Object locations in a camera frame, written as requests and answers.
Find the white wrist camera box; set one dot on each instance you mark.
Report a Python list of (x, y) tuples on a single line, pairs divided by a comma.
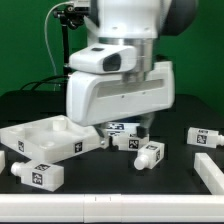
[(104, 58)]

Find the white square tabletop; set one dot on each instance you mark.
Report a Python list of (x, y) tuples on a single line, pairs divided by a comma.
[(50, 140)]

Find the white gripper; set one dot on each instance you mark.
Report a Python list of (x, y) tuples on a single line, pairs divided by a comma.
[(95, 99)]

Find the black camera stand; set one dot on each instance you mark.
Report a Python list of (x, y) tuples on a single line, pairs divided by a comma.
[(71, 17)]

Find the white right fence rail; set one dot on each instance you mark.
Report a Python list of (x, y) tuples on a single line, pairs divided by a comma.
[(210, 173)]

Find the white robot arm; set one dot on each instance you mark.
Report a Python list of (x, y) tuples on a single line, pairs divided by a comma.
[(137, 23)]

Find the white front fence rail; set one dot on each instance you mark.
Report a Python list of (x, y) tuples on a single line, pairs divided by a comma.
[(111, 208)]

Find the white fence rail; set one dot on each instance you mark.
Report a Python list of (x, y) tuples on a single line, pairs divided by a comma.
[(111, 208), (210, 173)]

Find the white marker tag sheet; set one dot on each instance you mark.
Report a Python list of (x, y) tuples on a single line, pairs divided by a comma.
[(119, 128)]

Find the white left fence piece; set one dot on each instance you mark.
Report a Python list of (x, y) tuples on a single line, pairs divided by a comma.
[(2, 161)]

